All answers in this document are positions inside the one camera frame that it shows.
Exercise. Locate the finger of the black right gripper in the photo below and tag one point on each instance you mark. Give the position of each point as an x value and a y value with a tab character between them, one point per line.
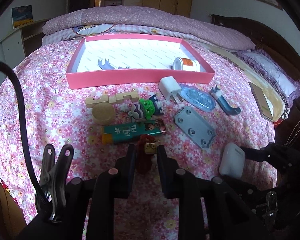
254	154

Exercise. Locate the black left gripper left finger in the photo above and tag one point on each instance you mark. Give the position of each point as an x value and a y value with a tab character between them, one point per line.
125	176

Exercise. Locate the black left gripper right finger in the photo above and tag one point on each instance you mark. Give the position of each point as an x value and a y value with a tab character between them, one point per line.
170	180

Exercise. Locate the white earbuds case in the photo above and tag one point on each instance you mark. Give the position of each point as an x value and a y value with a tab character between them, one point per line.
232	162

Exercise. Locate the red haired toy figure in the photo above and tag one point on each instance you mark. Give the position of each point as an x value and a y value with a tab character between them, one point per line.
146	148

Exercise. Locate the grey metal mounting plate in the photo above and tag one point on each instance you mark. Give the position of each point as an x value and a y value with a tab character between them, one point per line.
195	127

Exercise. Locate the round wooden cylinder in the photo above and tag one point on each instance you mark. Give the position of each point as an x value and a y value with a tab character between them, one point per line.
103	113

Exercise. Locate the green frog cartoon keychain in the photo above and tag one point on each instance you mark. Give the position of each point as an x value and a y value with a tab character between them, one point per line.
146	108

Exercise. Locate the wooden comb shaped block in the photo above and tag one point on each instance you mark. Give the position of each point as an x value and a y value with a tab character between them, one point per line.
116	99

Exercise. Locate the blue white curved toy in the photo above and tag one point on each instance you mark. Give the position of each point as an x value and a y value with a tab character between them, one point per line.
218	96

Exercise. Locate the blue transparent correction tape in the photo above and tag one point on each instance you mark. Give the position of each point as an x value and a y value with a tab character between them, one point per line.
198	98

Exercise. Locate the white USB wall charger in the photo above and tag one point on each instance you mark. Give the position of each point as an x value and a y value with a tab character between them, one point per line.
169	88

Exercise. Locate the pink floral bed sheet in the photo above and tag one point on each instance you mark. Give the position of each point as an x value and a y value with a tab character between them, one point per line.
58	115

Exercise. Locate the silver metal spring clamp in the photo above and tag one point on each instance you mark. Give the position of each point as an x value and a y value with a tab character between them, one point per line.
52	181

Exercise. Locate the purple frilled pillow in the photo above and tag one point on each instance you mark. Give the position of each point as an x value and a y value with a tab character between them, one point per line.
262	62

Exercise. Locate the pink shallow cardboard box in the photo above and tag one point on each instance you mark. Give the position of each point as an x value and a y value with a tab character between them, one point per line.
149	58

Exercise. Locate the dark wooden headboard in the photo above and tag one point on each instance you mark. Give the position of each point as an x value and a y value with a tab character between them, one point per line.
267	39

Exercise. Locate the white bottle orange label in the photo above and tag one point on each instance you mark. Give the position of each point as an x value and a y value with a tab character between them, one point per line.
186	64

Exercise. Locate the folded pink quilt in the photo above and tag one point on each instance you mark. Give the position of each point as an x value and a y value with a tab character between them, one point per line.
143	20

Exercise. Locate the white bedside shelf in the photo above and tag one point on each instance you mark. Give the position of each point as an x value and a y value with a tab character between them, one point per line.
22	41

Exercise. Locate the blue yellow picture card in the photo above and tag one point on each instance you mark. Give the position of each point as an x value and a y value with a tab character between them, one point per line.
21	15

